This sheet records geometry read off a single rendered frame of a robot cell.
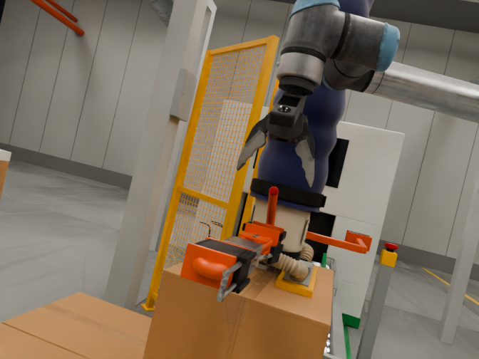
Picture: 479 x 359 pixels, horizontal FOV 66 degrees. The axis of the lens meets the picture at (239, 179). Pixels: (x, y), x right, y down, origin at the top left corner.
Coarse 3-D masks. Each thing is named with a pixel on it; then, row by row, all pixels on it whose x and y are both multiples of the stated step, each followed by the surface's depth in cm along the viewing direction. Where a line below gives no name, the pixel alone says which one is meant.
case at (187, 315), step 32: (160, 288) 88; (192, 288) 85; (256, 288) 90; (320, 288) 104; (160, 320) 87; (192, 320) 85; (224, 320) 83; (256, 320) 81; (288, 320) 79; (320, 320) 79; (160, 352) 87; (192, 352) 85; (224, 352) 83; (256, 352) 81; (288, 352) 79; (320, 352) 77
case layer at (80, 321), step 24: (48, 312) 136; (72, 312) 140; (96, 312) 145; (120, 312) 150; (0, 336) 114; (24, 336) 117; (48, 336) 120; (72, 336) 124; (96, 336) 127; (120, 336) 131; (144, 336) 135
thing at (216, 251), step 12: (204, 240) 56; (216, 240) 58; (192, 252) 52; (204, 252) 51; (216, 252) 51; (228, 252) 52; (240, 252) 54; (228, 264) 50; (180, 276) 52; (192, 276) 51; (204, 276) 51
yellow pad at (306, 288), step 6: (300, 258) 117; (312, 270) 115; (282, 276) 100; (288, 276) 100; (312, 276) 109; (276, 282) 96; (282, 282) 95; (288, 282) 96; (294, 282) 97; (300, 282) 97; (306, 282) 98; (312, 282) 102; (282, 288) 95; (288, 288) 95; (294, 288) 94; (300, 288) 94; (306, 288) 94; (312, 288) 96; (300, 294) 94; (306, 294) 93; (312, 294) 94
